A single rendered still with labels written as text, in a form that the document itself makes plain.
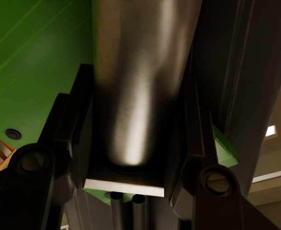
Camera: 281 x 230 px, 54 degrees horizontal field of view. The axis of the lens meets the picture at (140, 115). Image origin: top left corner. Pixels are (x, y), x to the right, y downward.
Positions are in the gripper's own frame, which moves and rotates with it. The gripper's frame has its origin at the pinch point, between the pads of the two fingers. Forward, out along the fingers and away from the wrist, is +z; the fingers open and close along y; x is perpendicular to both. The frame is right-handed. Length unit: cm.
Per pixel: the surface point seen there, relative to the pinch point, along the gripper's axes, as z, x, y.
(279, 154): 176, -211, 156
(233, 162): 3.9, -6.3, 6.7
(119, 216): 2.4, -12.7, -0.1
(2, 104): 4.0, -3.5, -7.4
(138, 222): 2.1, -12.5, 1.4
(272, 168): 160, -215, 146
